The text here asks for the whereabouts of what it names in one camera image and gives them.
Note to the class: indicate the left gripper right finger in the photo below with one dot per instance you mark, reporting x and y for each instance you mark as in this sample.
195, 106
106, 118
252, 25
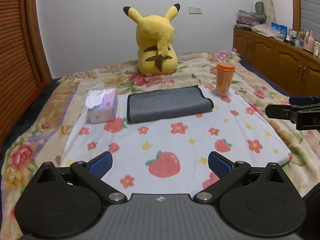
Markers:
229, 174

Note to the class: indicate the wooden sideboard cabinet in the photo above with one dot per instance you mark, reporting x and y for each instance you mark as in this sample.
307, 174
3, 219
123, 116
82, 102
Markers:
292, 69

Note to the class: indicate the white strawberry print sheet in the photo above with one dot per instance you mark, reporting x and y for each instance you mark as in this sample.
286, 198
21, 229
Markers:
171, 155

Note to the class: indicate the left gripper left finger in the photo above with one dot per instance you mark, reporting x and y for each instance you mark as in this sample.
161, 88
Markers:
90, 174

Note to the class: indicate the purple tissue box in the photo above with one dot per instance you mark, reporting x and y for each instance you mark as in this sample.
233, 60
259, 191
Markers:
101, 104

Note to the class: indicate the floral beige blanket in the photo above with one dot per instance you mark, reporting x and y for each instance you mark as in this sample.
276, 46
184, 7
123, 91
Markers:
43, 136

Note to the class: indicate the orange lidded cup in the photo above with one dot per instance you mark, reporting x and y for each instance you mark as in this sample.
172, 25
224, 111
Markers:
224, 75

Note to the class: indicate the purple and grey towel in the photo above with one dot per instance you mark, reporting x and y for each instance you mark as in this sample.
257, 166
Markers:
167, 104

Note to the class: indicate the pink bottle on cabinet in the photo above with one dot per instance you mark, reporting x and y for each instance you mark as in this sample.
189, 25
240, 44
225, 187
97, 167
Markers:
309, 41

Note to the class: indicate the stacked clutter on cabinet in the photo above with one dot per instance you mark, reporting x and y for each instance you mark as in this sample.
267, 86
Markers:
245, 20

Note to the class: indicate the yellow Pikachu plush toy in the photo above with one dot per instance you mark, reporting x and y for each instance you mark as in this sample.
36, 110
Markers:
155, 36

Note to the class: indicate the blue picture box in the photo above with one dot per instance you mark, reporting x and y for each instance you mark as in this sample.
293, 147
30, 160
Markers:
279, 30

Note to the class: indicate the wooden slatted wardrobe door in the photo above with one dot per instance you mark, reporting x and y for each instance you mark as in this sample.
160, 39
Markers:
24, 68

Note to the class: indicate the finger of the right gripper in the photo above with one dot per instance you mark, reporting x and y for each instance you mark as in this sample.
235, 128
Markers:
304, 100
304, 117

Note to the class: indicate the cream tied curtain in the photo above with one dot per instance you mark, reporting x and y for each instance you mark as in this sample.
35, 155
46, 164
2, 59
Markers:
267, 0

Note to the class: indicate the white wall switch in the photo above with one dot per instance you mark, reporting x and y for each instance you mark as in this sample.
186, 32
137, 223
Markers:
195, 10

